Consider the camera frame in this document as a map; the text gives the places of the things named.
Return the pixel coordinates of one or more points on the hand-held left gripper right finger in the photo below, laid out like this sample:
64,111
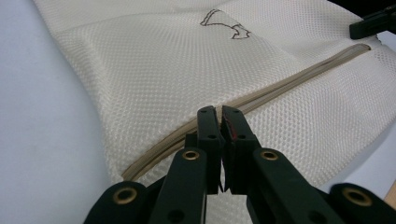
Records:
238,161

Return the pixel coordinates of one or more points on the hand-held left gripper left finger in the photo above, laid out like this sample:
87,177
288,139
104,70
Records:
211,155

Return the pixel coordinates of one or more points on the cream mesh zipper bag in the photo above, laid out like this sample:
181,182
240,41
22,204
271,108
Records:
155,65

